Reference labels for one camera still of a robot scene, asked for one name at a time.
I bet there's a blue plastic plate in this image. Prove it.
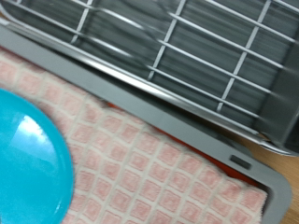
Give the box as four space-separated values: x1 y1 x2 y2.
0 88 76 224

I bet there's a grey plastic crate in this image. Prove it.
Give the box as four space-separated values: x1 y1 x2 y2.
0 23 294 224

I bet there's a pink checked towel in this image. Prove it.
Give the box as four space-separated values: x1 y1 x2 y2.
0 46 269 224

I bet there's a grey plastic drain tray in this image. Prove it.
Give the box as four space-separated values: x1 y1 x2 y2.
0 0 299 150

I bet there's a dark grey cutlery caddy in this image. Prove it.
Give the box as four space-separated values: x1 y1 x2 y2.
256 40 299 154

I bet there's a metal wire dish rack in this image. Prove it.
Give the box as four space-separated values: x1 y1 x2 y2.
0 0 299 156

